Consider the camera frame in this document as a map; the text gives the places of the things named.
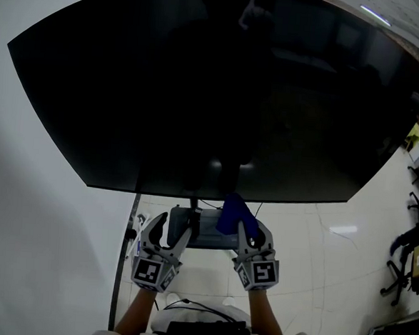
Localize thin black chest cable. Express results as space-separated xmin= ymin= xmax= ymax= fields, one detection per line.
xmin=162 ymin=295 xmax=241 ymax=324

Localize person's right forearm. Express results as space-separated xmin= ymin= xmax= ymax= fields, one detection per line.
xmin=245 ymin=286 xmax=288 ymax=335

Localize blue cloth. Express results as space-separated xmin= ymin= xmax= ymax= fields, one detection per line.
xmin=214 ymin=191 xmax=263 ymax=240

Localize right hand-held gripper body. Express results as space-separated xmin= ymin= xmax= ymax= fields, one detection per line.
xmin=230 ymin=246 xmax=283 ymax=295

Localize yellow-green covered table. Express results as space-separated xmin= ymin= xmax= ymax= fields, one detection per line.
xmin=405 ymin=122 xmax=419 ymax=146

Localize large black panel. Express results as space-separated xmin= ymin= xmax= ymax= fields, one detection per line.
xmin=0 ymin=0 xmax=419 ymax=216

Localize person's left forearm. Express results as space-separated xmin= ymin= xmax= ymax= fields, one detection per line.
xmin=113 ymin=284 xmax=160 ymax=335

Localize black chest-mounted device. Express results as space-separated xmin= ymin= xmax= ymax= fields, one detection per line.
xmin=164 ymin=315 xmax=253 ymax=335

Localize long ceiling light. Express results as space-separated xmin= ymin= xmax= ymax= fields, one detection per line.
xmin=358 ymin=4 xmax=394 ymax=26

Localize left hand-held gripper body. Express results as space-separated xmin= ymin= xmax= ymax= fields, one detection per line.
xmin=128 ymin=246 xmax=186 ymax=296

